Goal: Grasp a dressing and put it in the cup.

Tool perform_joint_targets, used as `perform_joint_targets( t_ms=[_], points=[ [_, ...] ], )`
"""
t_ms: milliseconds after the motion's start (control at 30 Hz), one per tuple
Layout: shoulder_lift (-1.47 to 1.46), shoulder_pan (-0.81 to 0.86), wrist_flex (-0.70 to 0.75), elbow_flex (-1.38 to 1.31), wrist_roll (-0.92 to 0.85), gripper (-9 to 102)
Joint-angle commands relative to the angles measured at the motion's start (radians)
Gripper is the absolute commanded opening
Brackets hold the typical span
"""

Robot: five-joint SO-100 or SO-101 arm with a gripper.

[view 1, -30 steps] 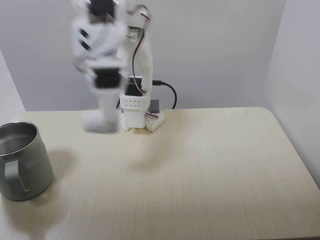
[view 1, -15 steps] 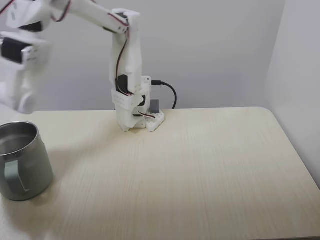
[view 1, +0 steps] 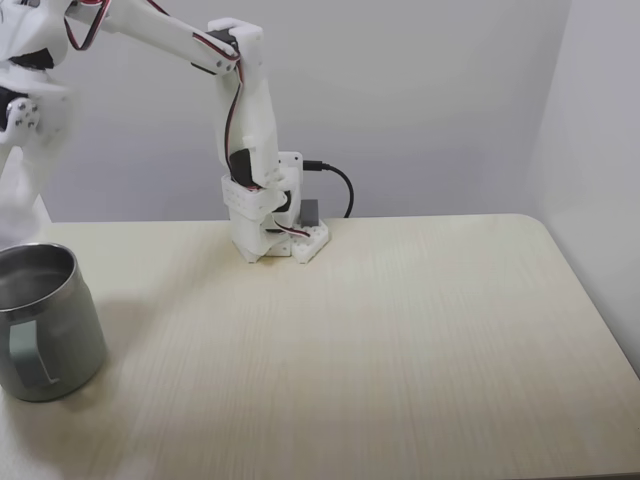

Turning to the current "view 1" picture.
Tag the grey clamp block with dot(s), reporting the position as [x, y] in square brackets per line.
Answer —
[310, 213]

